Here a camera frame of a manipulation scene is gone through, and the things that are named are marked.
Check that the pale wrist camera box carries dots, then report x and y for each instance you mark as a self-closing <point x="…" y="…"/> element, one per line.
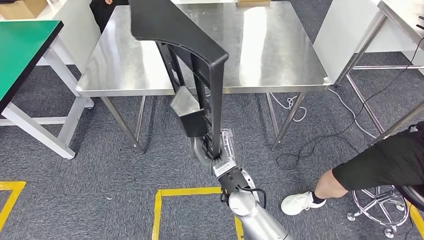
<point x="232" y="179"/>

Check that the black plastic car part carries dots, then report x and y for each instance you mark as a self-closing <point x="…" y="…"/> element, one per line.
<point x="185" y="36"/>

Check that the yellow floor tape square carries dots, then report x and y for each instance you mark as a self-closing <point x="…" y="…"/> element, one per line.
<point x="157" y="215"/>
<point x="415" y="218"/>
<point x="13" y="186"/>

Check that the person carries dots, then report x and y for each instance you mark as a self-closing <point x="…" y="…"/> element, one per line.
<point x="102" y="13"/>
<point x="381" y="162"/>

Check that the white partition panel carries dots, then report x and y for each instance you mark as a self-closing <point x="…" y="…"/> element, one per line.
<point x="341" y="33"/>

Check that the black chrome stool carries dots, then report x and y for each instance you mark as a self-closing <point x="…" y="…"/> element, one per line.
<point x="381" y="205"/>

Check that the stainless steel workbench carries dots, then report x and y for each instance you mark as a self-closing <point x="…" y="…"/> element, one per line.
<point x="281" y="49"/>

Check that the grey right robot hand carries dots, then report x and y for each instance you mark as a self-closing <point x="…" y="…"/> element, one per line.
<point x="229" y="145"/>

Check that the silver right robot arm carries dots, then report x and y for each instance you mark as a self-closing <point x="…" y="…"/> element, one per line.
<point x="261" y="222"/>

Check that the white table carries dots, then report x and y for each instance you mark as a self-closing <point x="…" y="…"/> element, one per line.
<point x="73" y="30"/>

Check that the green top table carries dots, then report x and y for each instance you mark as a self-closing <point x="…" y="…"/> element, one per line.
<point x="20" y="49"/>

